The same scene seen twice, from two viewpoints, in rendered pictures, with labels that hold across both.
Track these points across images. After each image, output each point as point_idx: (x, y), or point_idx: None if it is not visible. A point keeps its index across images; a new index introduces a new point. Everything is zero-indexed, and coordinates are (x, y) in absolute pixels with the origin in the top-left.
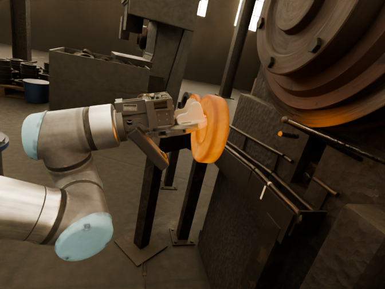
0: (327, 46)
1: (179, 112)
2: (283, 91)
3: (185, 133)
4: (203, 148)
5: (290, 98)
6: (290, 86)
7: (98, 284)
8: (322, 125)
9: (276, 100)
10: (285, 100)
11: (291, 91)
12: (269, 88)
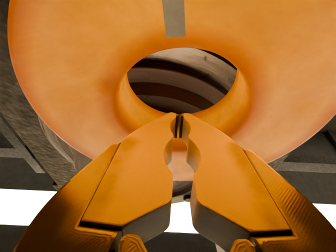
0: None
1: (220, 250)
2: (175, 84)
3: (53, 197)
4: (80, 47)
5: (154, 78)
6: (146, 99)
7: None
8: None
9: (203, 63)
10: (164, 74)
11: (145, 92)
12: (230, 77)
